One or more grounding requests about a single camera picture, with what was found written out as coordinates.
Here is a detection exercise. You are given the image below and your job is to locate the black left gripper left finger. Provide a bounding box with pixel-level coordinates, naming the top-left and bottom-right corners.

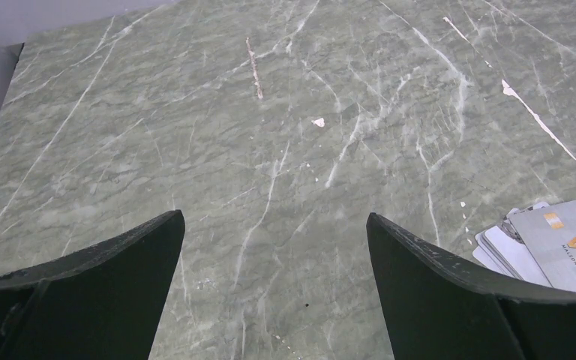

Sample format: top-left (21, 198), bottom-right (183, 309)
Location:
top-left (0, 210), bottom-right (185, 359)

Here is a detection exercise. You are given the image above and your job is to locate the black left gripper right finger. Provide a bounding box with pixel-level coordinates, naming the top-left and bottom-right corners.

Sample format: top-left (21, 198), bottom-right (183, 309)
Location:
top-left (366, 213), bottom-right (576, 359)

